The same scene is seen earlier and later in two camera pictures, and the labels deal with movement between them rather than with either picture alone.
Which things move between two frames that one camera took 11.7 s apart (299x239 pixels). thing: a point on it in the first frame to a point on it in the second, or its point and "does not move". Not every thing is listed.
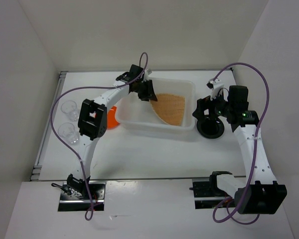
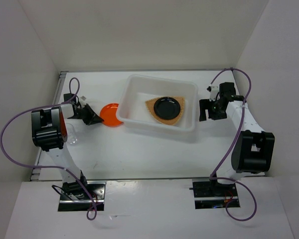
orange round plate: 112,121 does not move
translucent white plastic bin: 130,110 does not move
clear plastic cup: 67,130 does not move
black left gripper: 149,93 to 92,117
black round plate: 210,128 to 167,108
